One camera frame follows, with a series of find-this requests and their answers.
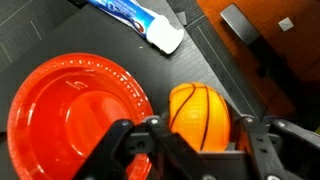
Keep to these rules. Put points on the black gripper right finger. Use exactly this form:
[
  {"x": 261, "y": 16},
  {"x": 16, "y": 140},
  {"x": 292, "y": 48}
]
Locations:
[{"x": 286, "y": 153}]

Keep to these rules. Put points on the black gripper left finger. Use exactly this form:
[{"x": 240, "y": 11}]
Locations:
[{"x": 146, "y": 153}]

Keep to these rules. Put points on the orange toy basketball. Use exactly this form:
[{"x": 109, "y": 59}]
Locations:
[{"x": 200, "y": 113}]

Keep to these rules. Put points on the red plastic bowl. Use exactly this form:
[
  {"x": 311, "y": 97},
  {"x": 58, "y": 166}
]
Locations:
[{"x": 66, "y": 120}]

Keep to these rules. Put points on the white square sticker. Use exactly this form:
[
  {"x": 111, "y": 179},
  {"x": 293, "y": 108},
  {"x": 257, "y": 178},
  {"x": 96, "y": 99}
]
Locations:
[{"x": 286, "y": 24}]

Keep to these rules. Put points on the white blue toothpaste tube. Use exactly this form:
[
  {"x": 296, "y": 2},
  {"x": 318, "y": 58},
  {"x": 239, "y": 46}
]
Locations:
[{"x": 140, "y": 20}]

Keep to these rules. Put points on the wooden table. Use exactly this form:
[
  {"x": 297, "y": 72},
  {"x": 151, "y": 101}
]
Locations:
[{"x": 310, "y": 20}]

